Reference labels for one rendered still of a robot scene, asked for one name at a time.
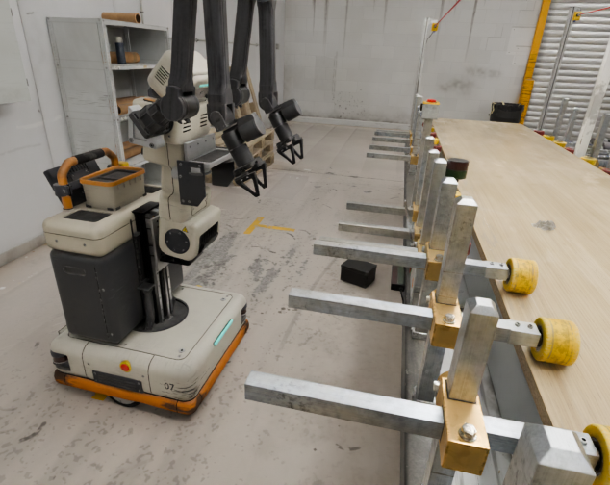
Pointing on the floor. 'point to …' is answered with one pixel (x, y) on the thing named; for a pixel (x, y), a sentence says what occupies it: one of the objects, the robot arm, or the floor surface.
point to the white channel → (602, 79)
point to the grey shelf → (104, 82)
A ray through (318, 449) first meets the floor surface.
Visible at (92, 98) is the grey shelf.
